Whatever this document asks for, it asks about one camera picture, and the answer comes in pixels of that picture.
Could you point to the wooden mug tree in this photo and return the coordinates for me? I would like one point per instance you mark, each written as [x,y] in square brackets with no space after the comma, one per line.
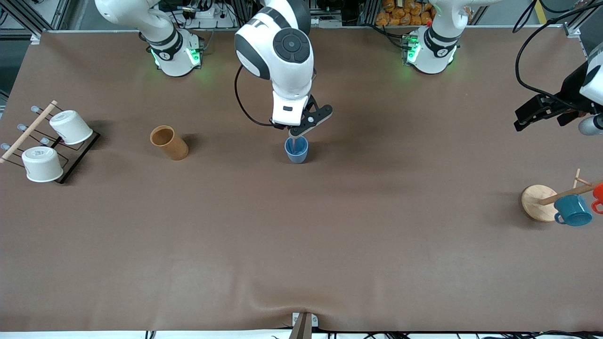
[534,197]

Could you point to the brown stand bar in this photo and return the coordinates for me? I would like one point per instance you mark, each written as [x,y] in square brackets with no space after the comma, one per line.
[302,329]

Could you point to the white enamel cup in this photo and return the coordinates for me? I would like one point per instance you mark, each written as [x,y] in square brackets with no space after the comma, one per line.
[70,127]
[42,165]

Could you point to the white power strip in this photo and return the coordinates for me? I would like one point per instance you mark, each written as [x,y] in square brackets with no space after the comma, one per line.
[207,12]

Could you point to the brown table mat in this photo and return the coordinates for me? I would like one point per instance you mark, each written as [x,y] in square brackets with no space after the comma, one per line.
[282,245]

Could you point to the aluminium frame profile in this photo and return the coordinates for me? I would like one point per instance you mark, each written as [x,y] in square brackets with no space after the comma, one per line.
[35,36]
[572,29]

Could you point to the bamboo cylinder cup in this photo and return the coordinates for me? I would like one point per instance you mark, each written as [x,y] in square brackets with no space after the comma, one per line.
[176,148]

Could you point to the metal table bracket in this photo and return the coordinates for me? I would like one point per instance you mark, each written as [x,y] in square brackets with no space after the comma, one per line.
[314,321]

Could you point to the white connector strip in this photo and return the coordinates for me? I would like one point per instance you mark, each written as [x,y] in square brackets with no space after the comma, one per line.
[325,22]

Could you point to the red mug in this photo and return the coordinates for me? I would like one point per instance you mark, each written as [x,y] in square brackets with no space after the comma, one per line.
[599,193]

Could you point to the teal enamel mug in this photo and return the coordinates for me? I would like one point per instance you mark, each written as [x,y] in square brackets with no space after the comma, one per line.
[574,212]

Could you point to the bag of orange bread rolls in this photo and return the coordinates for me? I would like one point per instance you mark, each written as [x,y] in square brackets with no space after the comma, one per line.
[400,16]

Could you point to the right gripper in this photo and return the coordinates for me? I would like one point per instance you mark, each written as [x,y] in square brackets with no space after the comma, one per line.
[281,126]

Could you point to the blue plastic cup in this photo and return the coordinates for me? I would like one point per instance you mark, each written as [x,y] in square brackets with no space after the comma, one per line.
[297,158]

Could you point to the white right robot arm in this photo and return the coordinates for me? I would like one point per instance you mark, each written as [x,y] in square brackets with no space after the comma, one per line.
[292,45]

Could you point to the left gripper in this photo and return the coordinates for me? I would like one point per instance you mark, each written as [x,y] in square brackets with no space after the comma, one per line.
[570,91]

